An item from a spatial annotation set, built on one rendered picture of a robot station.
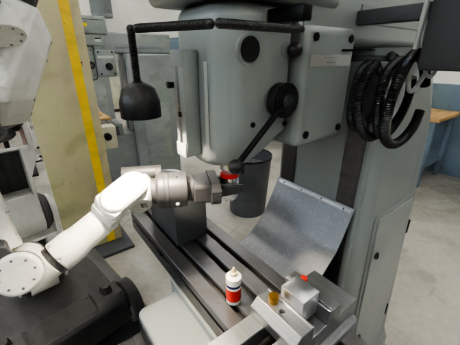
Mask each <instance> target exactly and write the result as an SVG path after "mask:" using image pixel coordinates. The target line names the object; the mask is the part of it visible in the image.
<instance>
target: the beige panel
mask: <svg viewBox="0 0 460 345"><path fill-rule="evenodd" d="M36 8H37V9H38V10H39V12H40V14H41V16H42V18H43V20H44V22H45V24H46V26H47V28H48V30H49V32H50V34H51V36H52V44H51V46H50V50H49V56H48V62H47V63H46V66H45V69H44V73H43V76H42V80H41V82H40V87H39V90H38V94H37V97H36V100H35V103H34V107H33V110H32V115H31V120H32V123H33V126H34V130H35V133H36V137H37V141H38V145H39V147H40V152H41V155H42V159H43V162H44V166H45V169H46V172H47V176H48V179H49V183H50V186H51V191H52V193H53V198H54V201H55V204H56V205H57V209H58V212H59V215H60V220H61V223H62V229H63V231H65V230H67V229H68V228H70V227H72V226H73V225H74V224H75V223H76V222H78V221H79V220H80V219H82V218H83V217H84V216H85V215H86V214H88V213H89V212H90V211H91V207H92V204H93V203H94V200H95V197H96V196H97V195H98V194H99V193H101V192H102V191H104V189H106V188H107V187H108V186H109V185H111V184H112V178H111V174H110V167H109V163H108V159H107V152H106V148H105V141H104V137H103V130H102V126H101V119H100V115H99V109H98V104H97V97H96V93H95V89H94V82H93V78H92V71H91V67H90V60H89V56H88V49H87V45H86V38H85V34H84V27H83V23H82V19H81V12H80V8H79V1H78V0H38V4H37V6H36ZM133 247H135V246H134V243H133V242H132V241H131V239H130V238H129V236H128V235H127V233H126V232H125V230H124V229H123V228H122V226H121V225H120V223H119V222H118V226H117V228H115V229H114V230H113V231H112V232H111V233H110V234H108V235H107V236H106V237H105V238H103V239H102V240H101V241H100V242H99V243H98V244H97V245H96V246H95V247H94V248H95V249H96V250H97V252H98V253H99V254H100V255H101V256H102V257H103V258H104V259H105V258H108V257H111V256H113V255H116V254H118V253H121V252H123V251H126V250H128V249H131V248H133ZM94 248H92V249H94Z"/></svg>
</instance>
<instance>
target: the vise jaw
mask: <svg viewBox="0 0 460 345"><path fill-rule="evenodd" d="M270 292H273V290H272V289H271V288H269V289H268V290H266V291H264V292H262V293H261V294H260V295H258V296H257V297H256V299H255V300H254V301H253V303H252V304H251V311H250V313H251V315H252V316H253V317H254V318H255V319H256V320H257V321H258V322H259V323H260V324H261V325H262V326H263V327H264V328H265V329H266V330H267V332H269V334H271V336H273V338H274V339H276V341H278V343H280V345H308V343H310V340H312V339H313V335H314V325H312V324H311V323H310V322H309V321H308V320H306V319H305V318H304V317H303V316H302V315H300V314H299V313H298V312H297V311H296V310H295V309H294V308H293V307H292V306H290V305H289V304H288V303H287V302H285V301H284V300H283V299H282V298H281V297H279V303H278V304H277V305H271V304H269V302H268V295H269V293H270Z"/></svg>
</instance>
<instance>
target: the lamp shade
mask: <svg viewBox="0 0 460 345"><path fill-rule="evenodd" d="M118 104H119V109H120V117H121V119H123V120H152V119H156V118H159V117H161V116H162V111H161V104H160V99H159V97H158V95H157V92H156V90H155V88H154V87H153V86H151V85H149V84H148V83H146V82H142V81H133V82H131V83H128V84H127V85H125V86H124V87H123V88H122V89H121V90H120V98H119V102H118Z"/></svg>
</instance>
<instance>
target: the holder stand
mask: <svg viewBox="0 0 460 345"><path fill-rule="evenodd" d="M176 171H179V170H177V169H166V170H162V173H168V172H176ZM151 212H152V218H153V220H154V221H155V222H156V223H157V224H158V225H159V226H160V227H161V228H162V229H163V230H164V232H165V233H166V234H167V235H168V236H169V237H170V239H171V240H172V241H173V242H174V243H175V244H176V245H177V246H179V245H182V244H184V243H186V242H189V241H191V240H194V239H196V238H199V237H201V236H202V235H205V234H207V221H206V203H198V204H195V203H194V201H192V200H191V199H190V201H188V206H186V207H178V208H177V207H172V208H164V209H160V208H159V207H158V206H157V205H152V206H151Z"/></svg>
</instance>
